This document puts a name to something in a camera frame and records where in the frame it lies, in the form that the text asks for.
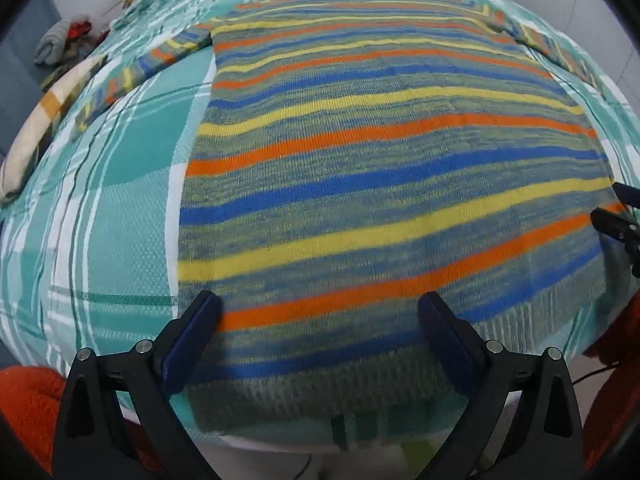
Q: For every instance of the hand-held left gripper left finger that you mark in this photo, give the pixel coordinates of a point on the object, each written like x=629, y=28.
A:
x=192, y=342

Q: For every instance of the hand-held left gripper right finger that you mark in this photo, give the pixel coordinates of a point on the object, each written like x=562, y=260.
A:
x=450, y=345

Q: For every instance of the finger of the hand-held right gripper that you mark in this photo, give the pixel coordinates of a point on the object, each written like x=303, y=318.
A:
x=627, y=195
x=617, y=227

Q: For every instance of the multicolour striped knit sweater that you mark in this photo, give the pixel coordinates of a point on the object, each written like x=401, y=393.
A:
x=375, y=185

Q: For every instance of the pile of mixed clothes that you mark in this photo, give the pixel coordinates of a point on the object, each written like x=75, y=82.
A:
x=75, y=57

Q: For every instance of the green white plaid blanket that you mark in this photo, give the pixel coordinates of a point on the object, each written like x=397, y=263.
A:
x=135, y=160

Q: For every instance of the cream orange checked pillow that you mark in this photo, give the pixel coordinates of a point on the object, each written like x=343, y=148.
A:
x=30, y=130

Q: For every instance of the blue grey curtain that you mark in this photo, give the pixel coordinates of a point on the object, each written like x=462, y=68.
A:
x=20, y=85

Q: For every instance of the grey knit cloth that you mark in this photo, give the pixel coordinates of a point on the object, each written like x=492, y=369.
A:
x=52, y=42

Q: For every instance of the red cloth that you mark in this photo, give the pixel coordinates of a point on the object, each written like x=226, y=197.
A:
x=79, y=30

